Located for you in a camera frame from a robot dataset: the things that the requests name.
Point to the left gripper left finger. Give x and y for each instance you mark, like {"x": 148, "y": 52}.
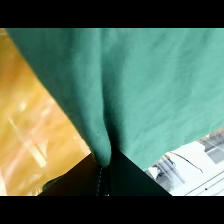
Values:
{"x": 80, "y": 180}

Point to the green garment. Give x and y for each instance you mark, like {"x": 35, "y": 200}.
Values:
{"x": 150, "y": 83}

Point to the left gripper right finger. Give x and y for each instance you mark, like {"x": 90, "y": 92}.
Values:
{"x": 133, "y": 180}

